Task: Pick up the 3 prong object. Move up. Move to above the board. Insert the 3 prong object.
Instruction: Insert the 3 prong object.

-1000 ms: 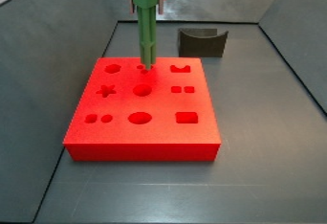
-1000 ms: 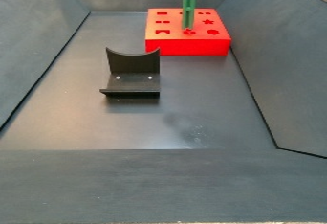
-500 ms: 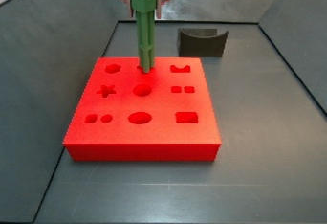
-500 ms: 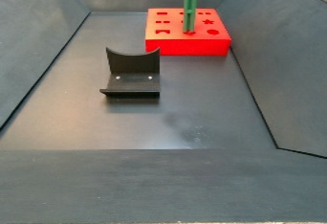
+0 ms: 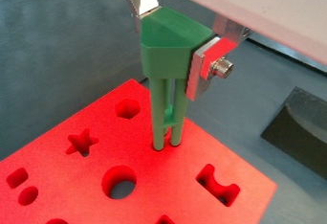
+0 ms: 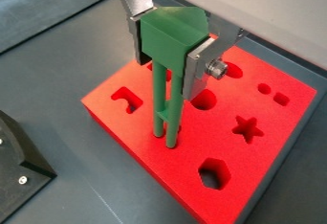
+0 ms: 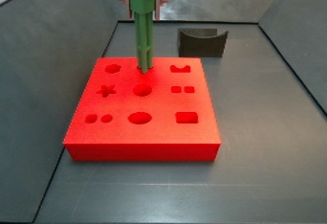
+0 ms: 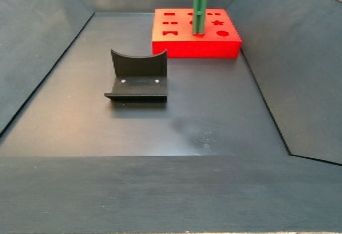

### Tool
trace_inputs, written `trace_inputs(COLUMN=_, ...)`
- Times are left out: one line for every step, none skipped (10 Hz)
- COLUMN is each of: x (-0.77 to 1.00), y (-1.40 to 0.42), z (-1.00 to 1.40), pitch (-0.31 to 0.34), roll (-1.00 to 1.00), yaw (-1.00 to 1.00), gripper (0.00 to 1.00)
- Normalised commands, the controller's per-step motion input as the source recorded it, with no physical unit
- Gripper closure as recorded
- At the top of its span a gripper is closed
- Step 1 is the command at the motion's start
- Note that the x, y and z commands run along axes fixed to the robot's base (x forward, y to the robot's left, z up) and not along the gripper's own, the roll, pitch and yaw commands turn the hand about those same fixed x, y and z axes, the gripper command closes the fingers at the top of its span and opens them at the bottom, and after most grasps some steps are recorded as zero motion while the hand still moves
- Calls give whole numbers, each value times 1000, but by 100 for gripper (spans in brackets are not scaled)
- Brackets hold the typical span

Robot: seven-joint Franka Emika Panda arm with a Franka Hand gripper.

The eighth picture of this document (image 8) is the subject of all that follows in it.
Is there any green three prong peg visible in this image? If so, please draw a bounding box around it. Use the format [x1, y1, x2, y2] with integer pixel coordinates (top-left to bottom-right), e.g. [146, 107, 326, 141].
[193, 0, 207, 35]

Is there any red shape sorting board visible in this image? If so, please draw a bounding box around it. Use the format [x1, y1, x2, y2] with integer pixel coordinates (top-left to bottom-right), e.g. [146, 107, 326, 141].
[151, 9, 242, 58]

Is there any black curved holder stand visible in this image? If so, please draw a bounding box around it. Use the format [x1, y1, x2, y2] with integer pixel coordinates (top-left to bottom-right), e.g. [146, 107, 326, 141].
[105, 51, 169, 101]

